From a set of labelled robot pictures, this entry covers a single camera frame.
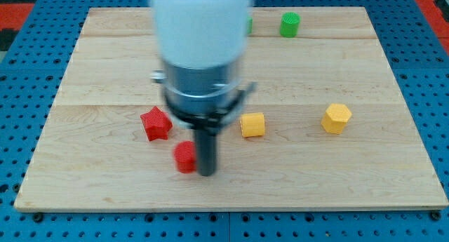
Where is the green block behind arm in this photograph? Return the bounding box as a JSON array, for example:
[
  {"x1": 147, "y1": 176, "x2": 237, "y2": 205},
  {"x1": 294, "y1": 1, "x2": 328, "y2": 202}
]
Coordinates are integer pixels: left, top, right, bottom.
[{"x1": 246, "y1": 16, "x2": 253, "y2": 35}]

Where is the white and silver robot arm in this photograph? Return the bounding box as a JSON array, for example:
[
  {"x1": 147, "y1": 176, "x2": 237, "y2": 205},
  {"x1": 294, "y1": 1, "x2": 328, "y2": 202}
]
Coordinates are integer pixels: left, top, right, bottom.
[{"x1": 148, "y1": 0, "x2": 253, "y2": 130}]

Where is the yellow cube block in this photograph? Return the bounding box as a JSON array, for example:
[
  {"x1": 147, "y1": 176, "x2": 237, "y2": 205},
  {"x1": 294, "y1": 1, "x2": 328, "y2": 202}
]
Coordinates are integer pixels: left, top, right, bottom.
[{"x1": 239, "y1": 112, "x2": 265, "y2": 137}]

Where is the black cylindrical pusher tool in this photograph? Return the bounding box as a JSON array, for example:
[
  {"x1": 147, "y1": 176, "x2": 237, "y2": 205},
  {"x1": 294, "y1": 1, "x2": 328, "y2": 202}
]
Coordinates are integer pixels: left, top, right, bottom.
[{"x1": 194, "y1": 130, "x2": 217, "y2": 176}]

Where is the red cylinder block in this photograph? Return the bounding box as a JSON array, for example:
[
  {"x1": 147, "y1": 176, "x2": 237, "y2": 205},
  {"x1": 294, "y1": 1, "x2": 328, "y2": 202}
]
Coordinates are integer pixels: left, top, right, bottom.
[{"x1": 173, "y1": 141, "x2": 196, "y2": 173}]

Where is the red star block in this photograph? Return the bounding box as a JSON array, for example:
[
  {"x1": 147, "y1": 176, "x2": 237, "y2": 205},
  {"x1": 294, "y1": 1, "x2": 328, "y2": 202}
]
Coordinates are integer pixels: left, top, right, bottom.
[{"x1": 140, "y1": 107, "x2": 173, "y2": 142}]

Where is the wooden board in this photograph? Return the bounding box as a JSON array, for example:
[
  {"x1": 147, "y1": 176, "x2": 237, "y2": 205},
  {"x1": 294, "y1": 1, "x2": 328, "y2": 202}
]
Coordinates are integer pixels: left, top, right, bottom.
[{"x1": 15, "y1": 7, "x2": 448, "y2": 213}]

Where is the green cylinder block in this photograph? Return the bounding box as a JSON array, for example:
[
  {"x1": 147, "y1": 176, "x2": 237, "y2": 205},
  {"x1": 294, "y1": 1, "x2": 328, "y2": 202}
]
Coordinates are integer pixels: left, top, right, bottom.
[{"x1": 279, "y1": 12, "x2": 301, "y2": 38}]

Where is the yellow hexagon block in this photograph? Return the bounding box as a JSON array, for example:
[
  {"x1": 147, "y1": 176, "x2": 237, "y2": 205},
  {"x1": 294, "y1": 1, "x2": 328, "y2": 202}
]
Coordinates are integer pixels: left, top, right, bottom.
[{"x1": 321, "y1": 103, "x2": 352, "y2": 135}]

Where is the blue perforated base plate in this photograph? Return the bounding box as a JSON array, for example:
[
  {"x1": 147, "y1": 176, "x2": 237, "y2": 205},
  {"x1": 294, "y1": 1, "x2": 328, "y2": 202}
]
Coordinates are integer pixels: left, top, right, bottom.
[{"x1": 1, "y1": 0, "x2": 448, "y2": 241}]

